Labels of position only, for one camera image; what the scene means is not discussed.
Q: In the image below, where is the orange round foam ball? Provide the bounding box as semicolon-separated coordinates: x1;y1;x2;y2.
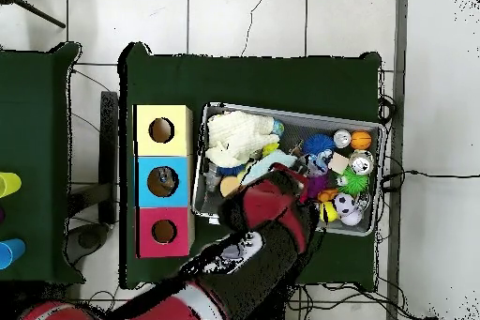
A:
219;175;242;198

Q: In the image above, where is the green spiky toy with eyes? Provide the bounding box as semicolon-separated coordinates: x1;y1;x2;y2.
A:
337;166;371;197

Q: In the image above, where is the blue spiky toy with eyes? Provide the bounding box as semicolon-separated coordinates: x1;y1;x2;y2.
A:
302;133;337;159

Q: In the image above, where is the black tripod leg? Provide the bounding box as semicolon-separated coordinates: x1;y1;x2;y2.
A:
0;0;68;30

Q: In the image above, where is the orange toy basketball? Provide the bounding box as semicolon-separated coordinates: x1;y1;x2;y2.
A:
350;130;373;151

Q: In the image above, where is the blue plastic cup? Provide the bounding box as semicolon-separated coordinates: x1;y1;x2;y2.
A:
0;237;27;271

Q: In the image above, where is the white and black soccer ball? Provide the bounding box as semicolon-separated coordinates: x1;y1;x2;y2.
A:
333;192;358;218

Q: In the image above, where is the black cable with plug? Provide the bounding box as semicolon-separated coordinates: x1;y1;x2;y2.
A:
380;163;480;193

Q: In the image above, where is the dark green table cloth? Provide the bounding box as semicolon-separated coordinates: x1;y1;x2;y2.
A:
117;41;383;291

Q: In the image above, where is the white baseball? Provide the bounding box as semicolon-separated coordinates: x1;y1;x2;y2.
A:
340;209;365;228

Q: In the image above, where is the wooden box with three holes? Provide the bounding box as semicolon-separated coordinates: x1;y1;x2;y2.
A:
133;104;195;259

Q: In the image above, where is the small wooden cube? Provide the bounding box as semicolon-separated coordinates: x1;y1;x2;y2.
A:
327;152;351;175

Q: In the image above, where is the purple spiky ball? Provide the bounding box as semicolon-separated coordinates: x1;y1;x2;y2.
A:
306;173;332;200

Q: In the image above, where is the silver wire mesh bin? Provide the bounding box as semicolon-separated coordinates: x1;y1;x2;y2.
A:
191;100;388;237

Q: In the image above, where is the black cable bundle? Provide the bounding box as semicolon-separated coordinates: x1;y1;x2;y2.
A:
286;282;440;320

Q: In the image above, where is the yellow plastic cup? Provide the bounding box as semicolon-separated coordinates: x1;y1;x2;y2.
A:
0;171;23;199

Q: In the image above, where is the crushed clear plastic bottle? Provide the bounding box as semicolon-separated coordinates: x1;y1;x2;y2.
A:
156;167;177;191

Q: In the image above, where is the coiled black cable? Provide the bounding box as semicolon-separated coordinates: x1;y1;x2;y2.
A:
376;94;398;126

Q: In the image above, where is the green cloth side table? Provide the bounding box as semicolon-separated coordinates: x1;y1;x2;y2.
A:
0;41;85;285

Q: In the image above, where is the cream yellow waffle cloth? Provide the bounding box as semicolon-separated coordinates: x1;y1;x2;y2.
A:
204;110;281;168

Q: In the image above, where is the mint green waffle cloth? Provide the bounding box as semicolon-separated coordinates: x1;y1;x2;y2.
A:
239;148;298;186

